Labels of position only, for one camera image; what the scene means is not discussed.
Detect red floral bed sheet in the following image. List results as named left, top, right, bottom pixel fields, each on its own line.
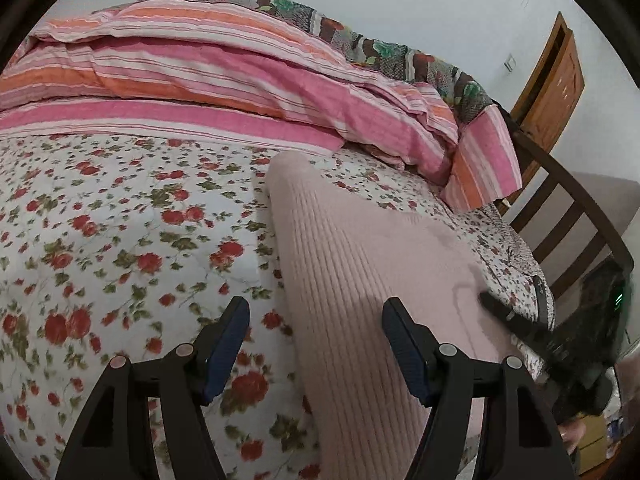
left=0, top=132, right=557, bottom=480

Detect dark wooden bed frame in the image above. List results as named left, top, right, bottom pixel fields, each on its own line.
left=492, top=102, right=636, bottom=306

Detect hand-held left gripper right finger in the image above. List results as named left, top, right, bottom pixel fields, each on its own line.
left=382, top=297, right=576, bottom=480

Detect person's right hand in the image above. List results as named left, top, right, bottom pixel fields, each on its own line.
left=557, top=417, right=590, bottom=450

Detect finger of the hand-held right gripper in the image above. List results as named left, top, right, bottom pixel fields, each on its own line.
left=531, top=274, right=557, bottom=332
left=479, top=290, right=551, bottom=357

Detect pink orange striped quilt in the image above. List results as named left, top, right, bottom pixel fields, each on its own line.
left=0, top=0, right=523, bottom=213

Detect pink knit garment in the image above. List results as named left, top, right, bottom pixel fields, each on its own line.
left=267, top=151, right=541, bottom=480

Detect yellow box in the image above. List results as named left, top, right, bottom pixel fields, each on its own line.
left=575, top=414, right=609, bottom=462

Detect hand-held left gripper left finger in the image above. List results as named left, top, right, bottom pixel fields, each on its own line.
left=55, top=296, right=251, bottom=480

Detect orange wooden door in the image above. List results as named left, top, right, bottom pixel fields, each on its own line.
left=510, top=11, right=586, bottom=136

